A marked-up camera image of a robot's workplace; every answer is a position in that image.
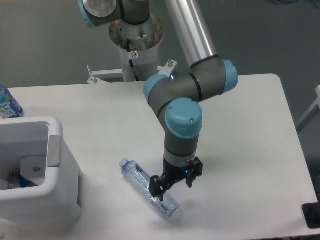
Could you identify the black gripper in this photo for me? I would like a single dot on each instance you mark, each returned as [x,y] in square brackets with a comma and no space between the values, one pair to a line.
[172,175]

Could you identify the clear plastic water bottle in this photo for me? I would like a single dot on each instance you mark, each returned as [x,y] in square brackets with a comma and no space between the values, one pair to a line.
[161,202]

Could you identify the white plastic wrapper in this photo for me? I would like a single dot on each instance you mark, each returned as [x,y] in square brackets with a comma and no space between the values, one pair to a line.
[33,168]

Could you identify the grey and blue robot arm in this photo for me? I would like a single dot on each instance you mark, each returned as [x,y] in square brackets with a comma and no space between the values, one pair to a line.
[175,101]

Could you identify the white plastic trash can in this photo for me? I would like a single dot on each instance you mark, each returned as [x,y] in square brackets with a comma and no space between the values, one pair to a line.
[59,197]

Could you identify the black clamp at table edge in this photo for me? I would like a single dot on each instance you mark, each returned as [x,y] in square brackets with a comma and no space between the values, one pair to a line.
[311,213]

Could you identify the blue snack packet in bin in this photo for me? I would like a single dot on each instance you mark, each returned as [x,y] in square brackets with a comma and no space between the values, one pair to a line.
[17,181]

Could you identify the blue labelled bottle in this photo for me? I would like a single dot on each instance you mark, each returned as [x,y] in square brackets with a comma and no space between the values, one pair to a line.
[9,107]

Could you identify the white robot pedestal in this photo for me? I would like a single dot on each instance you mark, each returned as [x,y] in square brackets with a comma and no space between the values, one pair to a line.
[139,48]

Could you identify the white metal frame right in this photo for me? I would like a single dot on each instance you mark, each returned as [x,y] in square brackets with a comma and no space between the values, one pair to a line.
[310,113]

